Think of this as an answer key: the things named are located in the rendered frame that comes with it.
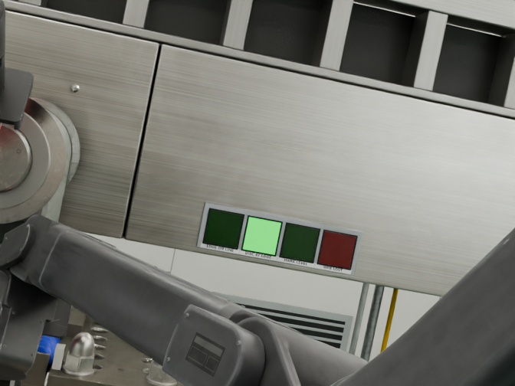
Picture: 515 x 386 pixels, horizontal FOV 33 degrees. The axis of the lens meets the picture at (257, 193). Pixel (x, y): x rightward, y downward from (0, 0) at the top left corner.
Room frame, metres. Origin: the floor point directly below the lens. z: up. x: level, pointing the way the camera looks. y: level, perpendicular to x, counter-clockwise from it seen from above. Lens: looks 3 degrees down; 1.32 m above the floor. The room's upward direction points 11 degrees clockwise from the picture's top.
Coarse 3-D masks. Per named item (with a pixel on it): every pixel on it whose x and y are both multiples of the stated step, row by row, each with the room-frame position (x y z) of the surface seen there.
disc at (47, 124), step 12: (36, 108) 0.96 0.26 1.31; (36, 120) 0.96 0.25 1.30; (48, 120) 0.97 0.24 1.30; (48, 132) 0.97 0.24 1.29; (60, 132) 0.97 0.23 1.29; (48, 144) 0.97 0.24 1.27; (60, 144) 0.97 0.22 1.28; (60, 156) 0.97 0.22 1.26; (60, 168) 0.97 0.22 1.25; (48, 180) 0.97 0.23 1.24; (60, 180) 0.97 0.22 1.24; (36, 192) 0.97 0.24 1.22; (48, 192) 0.97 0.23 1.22; (24, 204) 0.96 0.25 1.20; (36, 204) 0.97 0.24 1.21; (0, 216) 0.96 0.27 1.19; (12, 216) 0.96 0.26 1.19; (24, 216) 0.96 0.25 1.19
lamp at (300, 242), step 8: (288, 224) 1.34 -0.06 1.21; (288, 232) 1.34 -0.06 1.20; (296, 232) 1.34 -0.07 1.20; (304, 232) 1.34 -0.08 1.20; (312, 232) 1.34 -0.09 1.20; (288, 240) 1.34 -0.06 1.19; (296, 240) 1.34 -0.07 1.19; (304, 240) 1.34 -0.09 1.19; (312, 240) 1.34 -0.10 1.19; (288, 248) 1.34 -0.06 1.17; (296, 248) 1.34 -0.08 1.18; (304, 248) 1.34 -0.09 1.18; (312, 248) 1.34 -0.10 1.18; (288, 256) 1.34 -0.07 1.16; (296, 256) 1.34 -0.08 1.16; (304, 256) 1.34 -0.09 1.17; (312, 256) 1.34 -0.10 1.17
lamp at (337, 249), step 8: (328, 232) 1.35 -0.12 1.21; (328, 240) 1.35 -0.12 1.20; (336, 240) 1.35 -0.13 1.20; (344, 240) 1.35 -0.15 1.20; (352, 240) 1.35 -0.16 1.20; (328, 248) 1.35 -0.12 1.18; (336, 248) 1.35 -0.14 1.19; (344, 248) 1.35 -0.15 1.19; (352, 248) 1.35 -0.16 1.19; (320, 256) 1.35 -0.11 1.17; (328, 256) 1.35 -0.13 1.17; (336, 256) 1.35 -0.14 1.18; (344, 256) 1.35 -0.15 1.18; (328, 264) 1.35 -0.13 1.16; (336, 264) 1.35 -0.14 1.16; (344, 264) 1.35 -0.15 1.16
